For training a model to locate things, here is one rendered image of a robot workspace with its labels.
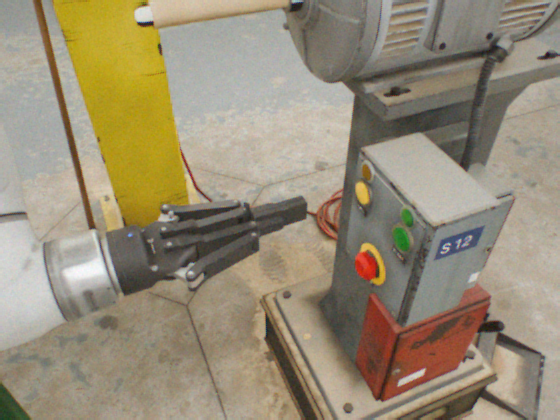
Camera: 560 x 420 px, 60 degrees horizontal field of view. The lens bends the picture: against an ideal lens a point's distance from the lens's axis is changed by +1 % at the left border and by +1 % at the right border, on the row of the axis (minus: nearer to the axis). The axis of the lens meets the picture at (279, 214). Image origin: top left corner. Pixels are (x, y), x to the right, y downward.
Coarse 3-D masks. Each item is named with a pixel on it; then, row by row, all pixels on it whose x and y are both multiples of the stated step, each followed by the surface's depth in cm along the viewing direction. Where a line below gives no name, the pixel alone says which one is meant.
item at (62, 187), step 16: (80, 160) 243; (96, 160) 243; (192, 160) 243; (208, 160) 243; (48, 176) 234; (64, 176) 234; (96, 176) 234; (208, 176) 234; (48, 192) 226; (64, 192) 226; (96, 192) 225; (112, 192) 225
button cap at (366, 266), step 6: (360, 252) 67; (366, 252) 66; (360, 258) 66; (366, 258) 65; (372, 258) 67; (360, 264) 66; (366, 264) 65; (372, 264) 65; (360, 270) 67; (366, 270) 65; (372, 270) 65; (366, 276) 66; (372, 276) 66
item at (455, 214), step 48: (384, 144) 63; (432, 144) 63; (384, 192) 59; (432, 192) 56; (480, 192) 56; (384, 240) 62; (432, 240) 54; (480, 240) 58; (384, 288) 66; (432, 288) 61
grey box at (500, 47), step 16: (496, 48) 67; (512, 48) 67; (480, 80) 68; (480, 96) 69; (480, 112) 71; (464, 160) 77; (480, 176) 88; (496, 192) 85; (512, 192) 86; (496, 224) 89; (480, 256) 95; (480, 272) 99
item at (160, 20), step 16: (160, 0) 60; (176, 0) 60; (192, 0) 60; (208, 0) 61; (224, 0) 62; (240, 0) 62; (256, 0) 63; (272, 0) 64; (288, 0) 65; (160, 16) 59; (176, 16) 60; (192, 16) 61; (208, 16) 62; (224, 16) 63
